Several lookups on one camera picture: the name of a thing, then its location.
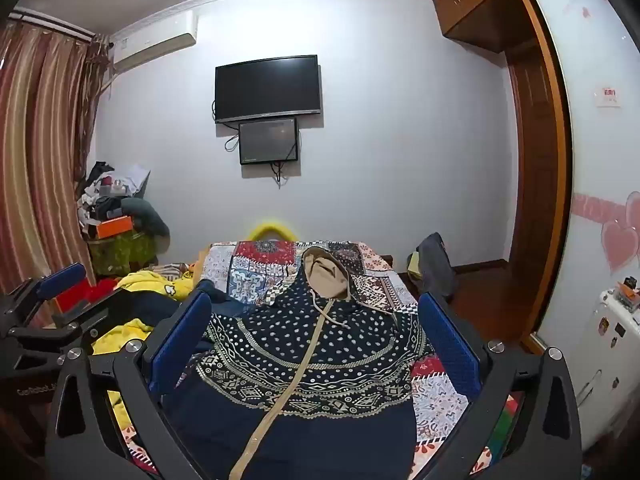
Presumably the yellow ring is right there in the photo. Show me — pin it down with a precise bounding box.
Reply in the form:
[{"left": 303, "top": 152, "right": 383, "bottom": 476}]
[{"left": 248, "top": 218, "right": 300, "bottom": 242}]

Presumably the white sliding wardrobe door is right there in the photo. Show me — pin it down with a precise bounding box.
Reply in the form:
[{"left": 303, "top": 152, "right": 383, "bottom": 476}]
[{"left": 529, "top": 0, "right": 640, "bottom": 461}]

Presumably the large black wall television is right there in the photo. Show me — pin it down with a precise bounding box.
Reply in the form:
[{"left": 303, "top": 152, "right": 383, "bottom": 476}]
[{"left": 214, "top": 54, "right": 321, "bottom": 125}]

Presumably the patchwork bedsheet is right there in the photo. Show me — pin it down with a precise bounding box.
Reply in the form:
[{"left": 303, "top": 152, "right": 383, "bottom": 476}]
[{"left": 125, "top": 239, "right": 526, "bottom": 476}]

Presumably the wooden overhead cabinet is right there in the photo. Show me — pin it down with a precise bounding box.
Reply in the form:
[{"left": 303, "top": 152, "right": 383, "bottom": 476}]
[{"left": 431, "top": 0, "right": 522, "bottom": 54}]

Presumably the navy patterned hoodie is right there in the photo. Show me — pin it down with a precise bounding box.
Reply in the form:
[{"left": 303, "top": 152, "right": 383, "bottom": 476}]
[{"left": 165, "top": 246, "right": 436, "bottom": 480}]

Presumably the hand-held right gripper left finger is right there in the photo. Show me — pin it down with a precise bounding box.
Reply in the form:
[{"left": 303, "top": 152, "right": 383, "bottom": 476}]
[{"left": 44, "top": 290, "right": 213, "bottom": 480}]

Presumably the orange box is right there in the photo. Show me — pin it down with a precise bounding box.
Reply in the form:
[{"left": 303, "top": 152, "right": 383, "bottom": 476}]
[{"left": 96, "top": 216, "right": 135, "bottom": 239}]

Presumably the wooden door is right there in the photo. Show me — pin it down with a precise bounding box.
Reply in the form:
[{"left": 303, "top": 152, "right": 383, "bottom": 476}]
[{"left": 507, "top": 50, "right": 562, "bottom": 313}]

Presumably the red label sticker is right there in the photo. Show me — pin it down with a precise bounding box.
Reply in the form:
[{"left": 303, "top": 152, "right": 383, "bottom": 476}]
[{"left": 594, "top": 87, "right": 623, "bottom": 109}]

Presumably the pile of clothes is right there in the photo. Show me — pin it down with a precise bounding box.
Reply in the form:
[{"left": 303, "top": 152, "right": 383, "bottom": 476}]
[{"left": 76, "top": 161, "right": 171, "bottom": 242}]

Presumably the yellow printed blanket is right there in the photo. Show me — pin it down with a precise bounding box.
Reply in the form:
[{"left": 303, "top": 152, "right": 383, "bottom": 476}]
[{"left": 92, "top": 269, "right": 197, "bottom": 411}]

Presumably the red cloth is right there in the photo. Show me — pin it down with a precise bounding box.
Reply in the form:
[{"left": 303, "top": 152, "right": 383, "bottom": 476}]
[{"left": 54, "top": 279, "right": 120, "bottom": 313}]

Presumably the small black wall monitor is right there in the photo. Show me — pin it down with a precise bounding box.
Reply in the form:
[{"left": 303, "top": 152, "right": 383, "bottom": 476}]
[{"left": 238, "top": 117, "right": 300, "bottom": 166}]

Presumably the green patterned cloth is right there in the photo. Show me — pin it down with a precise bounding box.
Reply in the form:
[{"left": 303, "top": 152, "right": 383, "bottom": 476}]
[{"left": 89, "top": 232, "right": 159, "bottom": 277}]

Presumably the white refrigerator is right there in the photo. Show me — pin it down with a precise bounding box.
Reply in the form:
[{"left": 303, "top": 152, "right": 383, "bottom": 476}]
[{"left": 574, "top": 287, "right": 640, "bottom": 453}]

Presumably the white air conditioner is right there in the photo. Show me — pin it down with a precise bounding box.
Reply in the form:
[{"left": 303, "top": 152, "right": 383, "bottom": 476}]
[{"left": 111, "top": 10, "right": 199, "bottom": 69}]

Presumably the grey bag on floor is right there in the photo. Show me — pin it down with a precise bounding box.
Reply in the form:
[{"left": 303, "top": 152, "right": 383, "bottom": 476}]
[{"left": 416, "top": 232, "right": 457, "bottom": 299}]

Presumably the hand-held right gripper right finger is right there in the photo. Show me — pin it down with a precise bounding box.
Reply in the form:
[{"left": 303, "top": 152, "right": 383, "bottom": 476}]
[{"left": 417, "top": 291, "right": 585, "bottom": 480}]

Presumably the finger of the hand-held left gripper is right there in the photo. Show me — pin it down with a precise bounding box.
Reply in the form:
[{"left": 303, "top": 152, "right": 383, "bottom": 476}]
[
  {"left": 5, "top": 287, "right": 151, "bottom": 361},
  {"left": 0, "top": 262, "right": 87, "bottom": 321}
]

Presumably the striped brown curtain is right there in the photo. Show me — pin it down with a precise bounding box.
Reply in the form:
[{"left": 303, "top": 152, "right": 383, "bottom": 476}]
[{"left": 0, "top": 20, "right": 110, "bottom": 311}]

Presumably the pink heart sticker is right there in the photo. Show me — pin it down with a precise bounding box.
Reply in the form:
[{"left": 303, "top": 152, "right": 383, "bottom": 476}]
[{"left": 571, "top": 191, "right": 640, "bottom": 274}]

